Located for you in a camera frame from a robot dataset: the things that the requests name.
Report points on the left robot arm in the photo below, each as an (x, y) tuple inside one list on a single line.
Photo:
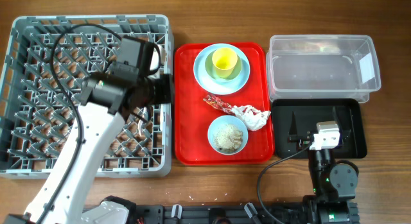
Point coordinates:
[(106, 103)]

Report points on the white tissue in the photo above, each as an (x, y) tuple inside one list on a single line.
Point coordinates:
[(253, 118)]

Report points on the light blue plate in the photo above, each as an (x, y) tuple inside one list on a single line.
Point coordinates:
[(203, 79)]

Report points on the grey dishwasher rack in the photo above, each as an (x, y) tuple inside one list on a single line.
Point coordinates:
[(46, 60)]

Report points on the white plastic fork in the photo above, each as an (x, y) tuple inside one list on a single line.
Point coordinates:
[(141, 123)]

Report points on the red snack wrapper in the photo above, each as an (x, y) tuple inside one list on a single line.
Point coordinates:
[(218, 104)]

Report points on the white plastic spoon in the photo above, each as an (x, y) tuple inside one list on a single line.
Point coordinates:
[(158, 58)]

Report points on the rice and nut leftovers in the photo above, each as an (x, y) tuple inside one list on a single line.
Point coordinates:
[(228, 138)]

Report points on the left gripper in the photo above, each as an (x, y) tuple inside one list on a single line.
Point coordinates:
[(166, 95)]

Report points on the red plastic tray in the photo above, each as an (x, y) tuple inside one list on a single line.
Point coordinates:
[(193, 115)]

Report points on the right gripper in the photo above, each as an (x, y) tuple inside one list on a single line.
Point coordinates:
[(303, 140)]

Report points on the yellow plastic cup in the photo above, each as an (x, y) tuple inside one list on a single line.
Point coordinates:
[(224, 61)]

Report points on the light blue bowl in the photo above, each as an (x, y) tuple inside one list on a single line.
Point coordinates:
[(227, 120)]

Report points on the black plastic tray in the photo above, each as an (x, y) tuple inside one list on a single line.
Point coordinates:
[(309, 112)]

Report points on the green small bowl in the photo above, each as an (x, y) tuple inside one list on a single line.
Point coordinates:
[(209, 67)]

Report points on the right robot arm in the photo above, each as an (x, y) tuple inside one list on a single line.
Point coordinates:
[(334, 182)]

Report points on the clear plastic bin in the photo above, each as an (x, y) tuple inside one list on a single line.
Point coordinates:
[(322, 67)]

